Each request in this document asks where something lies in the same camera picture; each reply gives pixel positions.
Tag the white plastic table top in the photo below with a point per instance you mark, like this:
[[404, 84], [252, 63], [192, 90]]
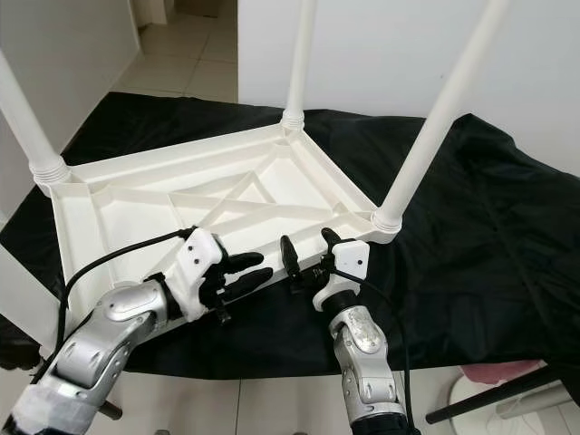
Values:
[[236, 177]]

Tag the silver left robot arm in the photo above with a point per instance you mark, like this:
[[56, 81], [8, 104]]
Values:
[[109, 340]]

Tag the black stand leg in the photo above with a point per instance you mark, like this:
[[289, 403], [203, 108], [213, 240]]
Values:
[[109, 410]]

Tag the black cloth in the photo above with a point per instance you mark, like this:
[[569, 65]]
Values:
[[489, 290]]

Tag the pink cushion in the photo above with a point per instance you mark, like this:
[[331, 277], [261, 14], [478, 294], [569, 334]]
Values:
[[498, 372]]

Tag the black pole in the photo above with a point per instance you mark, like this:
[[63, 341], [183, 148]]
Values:
[[507, 394]]

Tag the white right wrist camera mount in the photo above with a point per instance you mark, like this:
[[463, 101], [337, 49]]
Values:
[[352, 260]]

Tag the white door frame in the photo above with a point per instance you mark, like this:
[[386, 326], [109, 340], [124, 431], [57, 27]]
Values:
[[151, 11]]

